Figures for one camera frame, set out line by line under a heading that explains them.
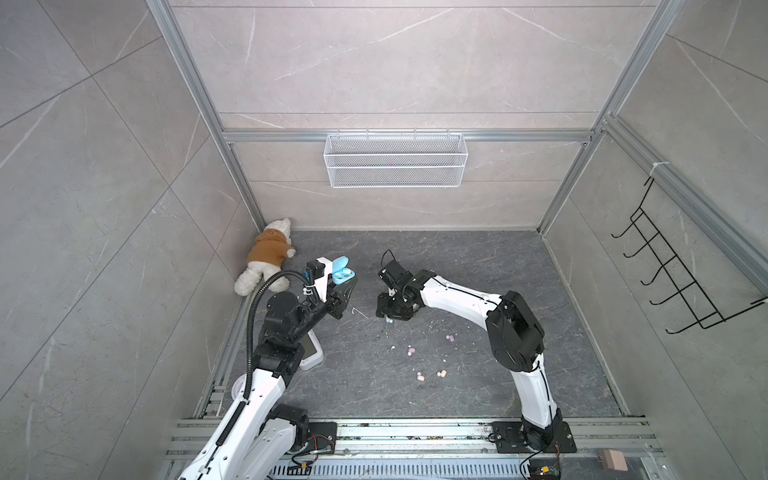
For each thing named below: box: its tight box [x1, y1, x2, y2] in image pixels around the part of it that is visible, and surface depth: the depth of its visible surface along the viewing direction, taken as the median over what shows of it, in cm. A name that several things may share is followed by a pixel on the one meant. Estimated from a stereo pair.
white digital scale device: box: [299, 329, 324, 370], surface depth 85 cm
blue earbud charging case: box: [332, 256, 356, 285], surface depth 70 cm
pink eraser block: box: [598, 449, 628, 472], surface depth 70 cm
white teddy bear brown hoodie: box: [234, 218, 296, 297], surface depth 106 cm
